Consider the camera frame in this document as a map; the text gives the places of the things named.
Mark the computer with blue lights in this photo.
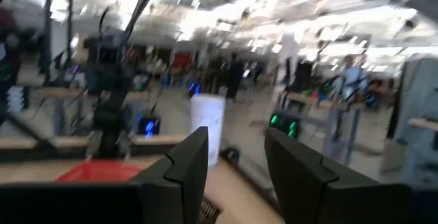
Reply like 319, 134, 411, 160
136, 114, 162, 139

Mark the black rail clamp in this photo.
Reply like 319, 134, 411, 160
220, 147, 241, 165

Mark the red plastic basket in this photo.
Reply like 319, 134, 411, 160
54, 160, 146, 184

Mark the white wipes canister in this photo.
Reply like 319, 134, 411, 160
190, 93, 227, 169

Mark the black overhead camera gantry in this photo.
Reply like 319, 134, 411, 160
116, 0, 165, 64

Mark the black plastic basket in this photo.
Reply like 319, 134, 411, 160
197, 196, 223, 224

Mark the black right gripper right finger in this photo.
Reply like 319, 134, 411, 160
265, 127, 415, 224

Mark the wooden background table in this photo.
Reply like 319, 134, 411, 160
282, 92, 365, 165
40, 86, 153, 138

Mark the person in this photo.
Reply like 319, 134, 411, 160
333, 54, 370, 105
224, 52, 246, 101
0, 0, 21, 115

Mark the grey fabric cover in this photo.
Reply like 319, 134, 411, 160
386, 55, 438, 184

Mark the computer with green lights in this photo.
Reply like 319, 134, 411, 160
268, 110, 302, 139

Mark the black aluminium table frame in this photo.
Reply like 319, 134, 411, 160
0, 109, 283, 214

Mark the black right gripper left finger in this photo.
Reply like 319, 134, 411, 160
129, 126, 209, 224

